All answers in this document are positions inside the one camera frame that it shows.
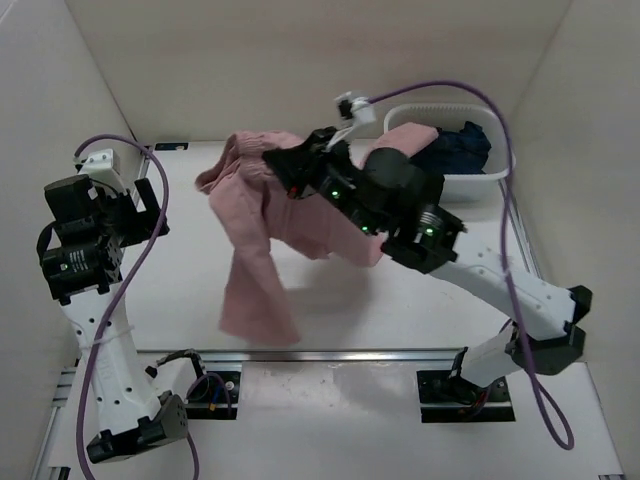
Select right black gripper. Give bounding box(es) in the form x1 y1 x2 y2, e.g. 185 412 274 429
265 126 383 237

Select pink trousers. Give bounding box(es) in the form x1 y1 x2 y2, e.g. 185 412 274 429
193 124 439 346

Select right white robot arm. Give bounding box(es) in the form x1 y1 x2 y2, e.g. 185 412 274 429
262 128 592 406

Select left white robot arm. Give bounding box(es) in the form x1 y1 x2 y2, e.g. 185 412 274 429
36 174 210 467

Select blue label sticker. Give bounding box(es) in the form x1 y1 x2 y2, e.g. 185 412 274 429
154 142 189 151

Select white plastic basket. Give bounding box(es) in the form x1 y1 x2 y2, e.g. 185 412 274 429
383 103 509 203

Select dark blue garment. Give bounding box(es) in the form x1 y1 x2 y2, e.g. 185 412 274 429
411 121 492 175

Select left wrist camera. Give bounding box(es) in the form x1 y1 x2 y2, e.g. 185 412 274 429
75 149 125 191

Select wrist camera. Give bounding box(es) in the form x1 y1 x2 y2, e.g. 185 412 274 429
334 91 376 127
75 149 125 191

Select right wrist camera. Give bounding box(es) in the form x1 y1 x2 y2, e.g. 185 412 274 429
334 91 376 127

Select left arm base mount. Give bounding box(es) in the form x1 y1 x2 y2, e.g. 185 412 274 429
145 348 243 420

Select aluminium front rail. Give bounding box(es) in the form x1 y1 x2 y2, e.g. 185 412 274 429
134 347 471 366

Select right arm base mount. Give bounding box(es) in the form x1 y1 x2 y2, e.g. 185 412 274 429
416 370 515 424

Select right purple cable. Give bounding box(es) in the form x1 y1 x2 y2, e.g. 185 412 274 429
367 80 575 449

